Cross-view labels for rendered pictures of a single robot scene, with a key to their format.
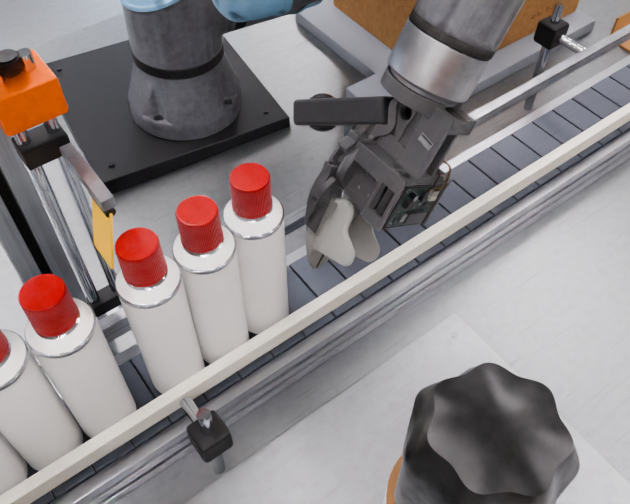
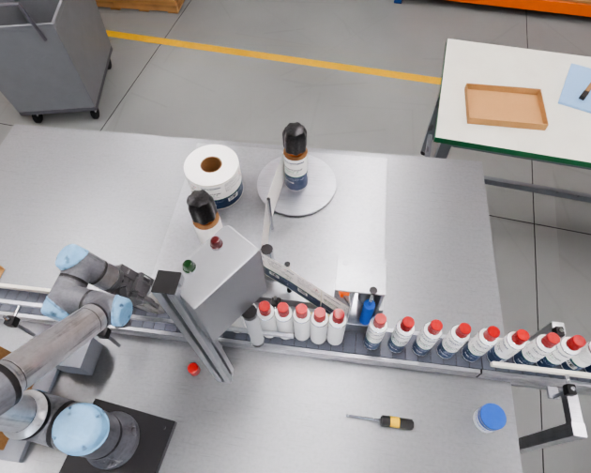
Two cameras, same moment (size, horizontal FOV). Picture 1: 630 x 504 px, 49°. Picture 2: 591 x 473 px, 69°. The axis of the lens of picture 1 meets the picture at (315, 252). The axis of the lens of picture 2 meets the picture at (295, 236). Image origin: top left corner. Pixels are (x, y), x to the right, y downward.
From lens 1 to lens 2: 1.10 m
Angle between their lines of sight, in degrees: 64
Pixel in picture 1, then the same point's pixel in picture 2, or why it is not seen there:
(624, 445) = (155, 242)
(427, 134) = (126, 271)
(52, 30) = not seen: outside the picture
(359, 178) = (142, 291)
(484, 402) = (196, 200)
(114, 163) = (162, 426)
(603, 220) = not seen: hidden behind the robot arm
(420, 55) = (112, 270)
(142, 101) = (131, 435)
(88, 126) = (152, 459)
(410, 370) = not seen: hidden behind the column
